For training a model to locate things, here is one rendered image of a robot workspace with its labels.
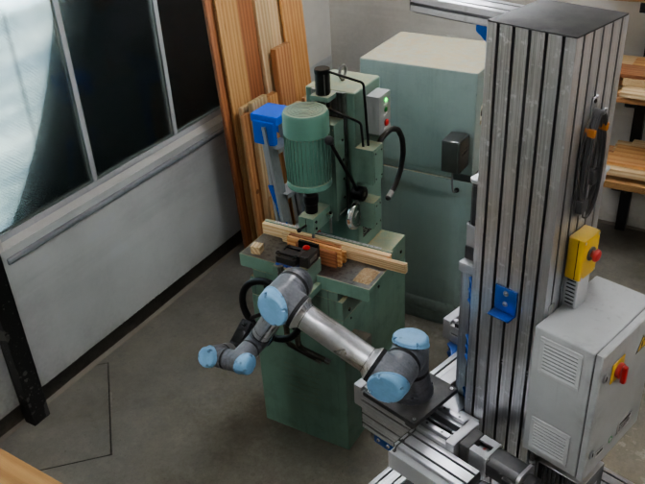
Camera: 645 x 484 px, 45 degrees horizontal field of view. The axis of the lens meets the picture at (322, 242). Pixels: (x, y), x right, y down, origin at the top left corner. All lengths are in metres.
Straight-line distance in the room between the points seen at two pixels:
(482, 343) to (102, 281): 2.24
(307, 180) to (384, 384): 0.93
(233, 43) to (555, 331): 2.70
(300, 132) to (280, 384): 1.22
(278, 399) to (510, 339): 1.49
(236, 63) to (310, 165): 1.58
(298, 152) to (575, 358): 1.28
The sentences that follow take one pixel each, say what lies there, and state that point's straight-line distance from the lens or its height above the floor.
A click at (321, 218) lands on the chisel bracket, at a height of 1.04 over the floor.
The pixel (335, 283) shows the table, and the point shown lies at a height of 0.88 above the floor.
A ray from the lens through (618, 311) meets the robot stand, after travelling 2.36.
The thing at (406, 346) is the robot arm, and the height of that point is 1.05.
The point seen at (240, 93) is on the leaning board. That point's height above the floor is 1.05.
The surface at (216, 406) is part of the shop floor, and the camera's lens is 3.85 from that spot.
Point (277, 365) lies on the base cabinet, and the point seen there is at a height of 0.36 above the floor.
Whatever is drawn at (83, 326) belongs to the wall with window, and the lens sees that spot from 4.12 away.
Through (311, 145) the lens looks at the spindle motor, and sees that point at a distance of 2.89.
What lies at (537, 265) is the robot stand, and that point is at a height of 1.38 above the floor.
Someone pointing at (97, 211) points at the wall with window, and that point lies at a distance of 3.98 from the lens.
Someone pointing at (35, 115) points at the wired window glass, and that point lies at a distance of 3.73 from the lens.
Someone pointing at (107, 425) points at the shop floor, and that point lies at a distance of 3.89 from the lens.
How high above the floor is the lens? 2.59
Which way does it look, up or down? 31 degrees down
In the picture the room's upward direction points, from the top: 3 degrees counter-clockwise
